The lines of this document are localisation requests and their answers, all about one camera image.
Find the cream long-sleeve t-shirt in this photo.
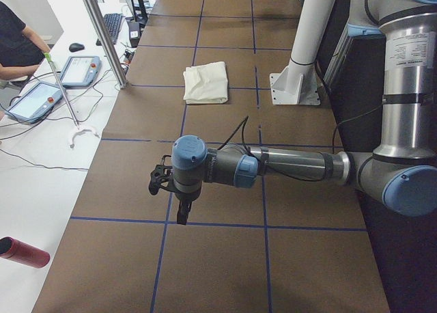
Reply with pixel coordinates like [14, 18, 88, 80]
[183, 62, 228, 105]

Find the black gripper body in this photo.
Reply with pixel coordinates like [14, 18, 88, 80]
[174, 189, 201, 202]

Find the black keyboard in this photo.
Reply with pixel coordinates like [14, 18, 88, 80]
[103, 13, 124, 44]

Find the black computer mouse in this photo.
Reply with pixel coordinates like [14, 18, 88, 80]
[69, 42, 85, 53]

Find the reacher grabber stick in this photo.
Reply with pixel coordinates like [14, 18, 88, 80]
[43, 52, 102, 149]

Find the aluminium frame post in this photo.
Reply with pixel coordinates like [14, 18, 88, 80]
[83, 0, 128, 89]

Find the blue teach pendant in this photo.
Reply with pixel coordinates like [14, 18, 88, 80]
[59, 55, 101, 89]
[5, 81, 62, 124]

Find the near blue teach pendant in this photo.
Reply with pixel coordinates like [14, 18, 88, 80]
[5, 81, 62, 124]

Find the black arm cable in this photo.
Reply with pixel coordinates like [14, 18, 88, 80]
[218, 100, 386, 182]

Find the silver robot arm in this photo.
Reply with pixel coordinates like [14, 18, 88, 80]
[162, 0, 363, 229]

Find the far blue teach pendant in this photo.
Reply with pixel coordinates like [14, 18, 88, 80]
[59, 55, 101, 89]

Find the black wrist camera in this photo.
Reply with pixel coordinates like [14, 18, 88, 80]
[148, 154, 177, 195]

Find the person in black shirt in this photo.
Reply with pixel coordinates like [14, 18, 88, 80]
[1, 2, 51, 81]

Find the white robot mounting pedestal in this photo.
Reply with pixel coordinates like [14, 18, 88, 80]
[270, 0, 335, 105]

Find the red cylindrical bottle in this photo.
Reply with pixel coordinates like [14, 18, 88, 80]
[1, 236, 51, 269]

